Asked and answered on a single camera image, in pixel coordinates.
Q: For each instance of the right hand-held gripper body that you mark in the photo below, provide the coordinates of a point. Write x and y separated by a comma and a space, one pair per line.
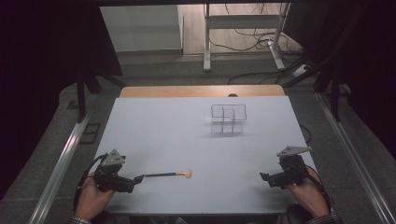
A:
291, 172

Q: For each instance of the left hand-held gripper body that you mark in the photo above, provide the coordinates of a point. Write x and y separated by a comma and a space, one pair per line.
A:
109, 177

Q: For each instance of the clear acrylic organizer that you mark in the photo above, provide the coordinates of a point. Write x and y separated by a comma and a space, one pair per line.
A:
229, 118

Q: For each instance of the person's left hand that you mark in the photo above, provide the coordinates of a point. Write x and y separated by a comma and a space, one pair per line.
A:
91, 199

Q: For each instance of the person's right hand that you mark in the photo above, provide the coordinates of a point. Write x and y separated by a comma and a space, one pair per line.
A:
308, 196

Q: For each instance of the black floor plate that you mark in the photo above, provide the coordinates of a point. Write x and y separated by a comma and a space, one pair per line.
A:
90, 133

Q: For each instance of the black metal stand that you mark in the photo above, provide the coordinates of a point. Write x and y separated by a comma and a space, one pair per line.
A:
81, 99
334, 99

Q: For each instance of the white power strip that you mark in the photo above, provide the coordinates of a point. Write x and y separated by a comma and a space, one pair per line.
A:
301, 70

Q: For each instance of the white cabinet panel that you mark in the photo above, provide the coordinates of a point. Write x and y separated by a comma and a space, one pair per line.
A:
140, 28

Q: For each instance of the aluminium floor rail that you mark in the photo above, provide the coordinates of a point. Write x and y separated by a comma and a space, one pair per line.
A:
355, 161
59, 174

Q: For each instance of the white metal desk frame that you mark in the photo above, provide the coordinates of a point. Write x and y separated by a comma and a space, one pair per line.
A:
206, 37

